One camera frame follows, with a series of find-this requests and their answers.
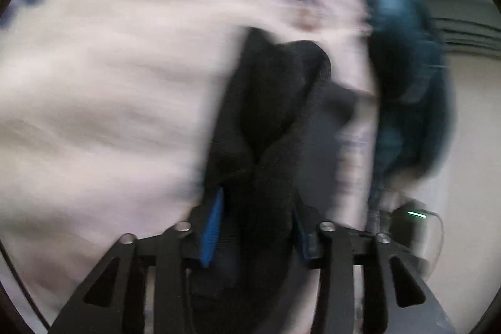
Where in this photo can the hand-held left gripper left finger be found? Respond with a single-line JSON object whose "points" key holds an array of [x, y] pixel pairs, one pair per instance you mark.
{"points": [[213, 228]]}

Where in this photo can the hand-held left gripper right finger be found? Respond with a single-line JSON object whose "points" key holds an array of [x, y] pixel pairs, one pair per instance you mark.
{"points": [[307, 242]]}

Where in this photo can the black striped sweater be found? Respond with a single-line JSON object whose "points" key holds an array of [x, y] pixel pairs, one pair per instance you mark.
{"points": [[274, 103]]}

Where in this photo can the teal plush blanket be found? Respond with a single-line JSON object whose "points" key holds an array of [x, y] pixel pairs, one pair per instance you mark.
{"points": [[407, 83]]}

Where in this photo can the bed with floral quilt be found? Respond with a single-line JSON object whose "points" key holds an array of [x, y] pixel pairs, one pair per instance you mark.
{"points": [[117, 83]]}

